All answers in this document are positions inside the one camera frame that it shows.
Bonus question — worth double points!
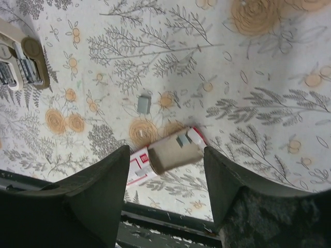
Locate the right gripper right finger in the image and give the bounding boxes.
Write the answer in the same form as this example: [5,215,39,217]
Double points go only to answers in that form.
[204,146,330,247]

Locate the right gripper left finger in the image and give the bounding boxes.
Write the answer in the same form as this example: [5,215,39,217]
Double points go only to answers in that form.
[1,145,130,247]

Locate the red white staple box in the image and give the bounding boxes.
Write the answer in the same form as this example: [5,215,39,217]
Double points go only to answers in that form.
[126,127,207,188]

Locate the cardboard staple box tray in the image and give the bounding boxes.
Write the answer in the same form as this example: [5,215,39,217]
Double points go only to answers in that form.
[147,128,207,175]

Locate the grey staple strip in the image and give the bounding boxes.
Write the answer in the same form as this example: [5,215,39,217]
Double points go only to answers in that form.
[137,96,151,115]
[176,133,192,148]

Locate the grey staple strip in tray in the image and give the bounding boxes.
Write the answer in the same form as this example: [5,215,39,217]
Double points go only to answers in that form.
[176,133,192,148]

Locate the floral table mat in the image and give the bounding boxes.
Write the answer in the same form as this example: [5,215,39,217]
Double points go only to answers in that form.
[0,0,331,223]

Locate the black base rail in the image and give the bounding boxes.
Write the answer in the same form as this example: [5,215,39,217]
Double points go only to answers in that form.
[0,169,223,248]

